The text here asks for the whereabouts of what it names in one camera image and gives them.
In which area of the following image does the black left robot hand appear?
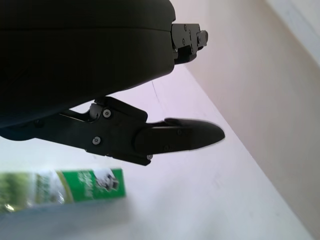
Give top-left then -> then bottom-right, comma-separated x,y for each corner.
0,0 -> 226,167

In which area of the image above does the green and white carton box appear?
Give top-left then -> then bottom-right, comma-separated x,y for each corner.
0,167 -> 128,236

